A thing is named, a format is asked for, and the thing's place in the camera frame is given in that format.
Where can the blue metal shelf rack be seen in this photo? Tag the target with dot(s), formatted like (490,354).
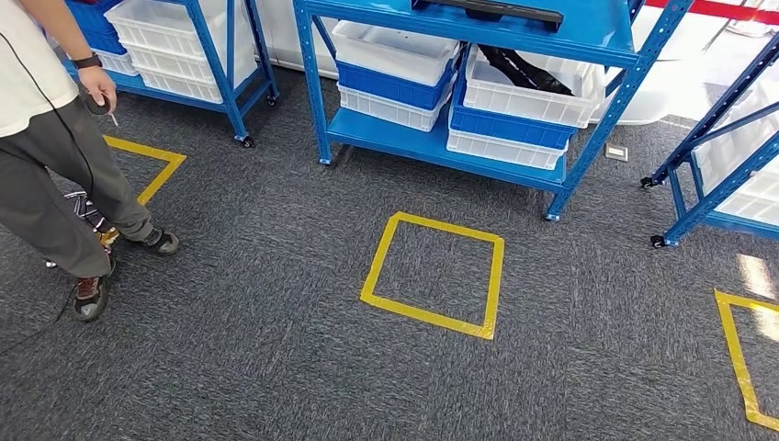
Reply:
(426,146)
(234,115)
(700,210)

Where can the black plastic panel part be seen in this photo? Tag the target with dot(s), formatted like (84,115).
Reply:
(487,9)

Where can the yellow floor tape square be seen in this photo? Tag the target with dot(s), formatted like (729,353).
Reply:
(737,359)
(146,150)
(495,286)

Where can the blue plastic crate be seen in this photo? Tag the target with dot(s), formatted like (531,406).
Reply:
(389,88)
(505,128)
(94,24)

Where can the silver floor socket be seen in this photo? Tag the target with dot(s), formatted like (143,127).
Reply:
(616,152)

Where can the chrome stool base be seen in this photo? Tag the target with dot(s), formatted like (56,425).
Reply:
(79,204)

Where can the person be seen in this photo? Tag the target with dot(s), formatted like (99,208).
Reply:
(36,201)

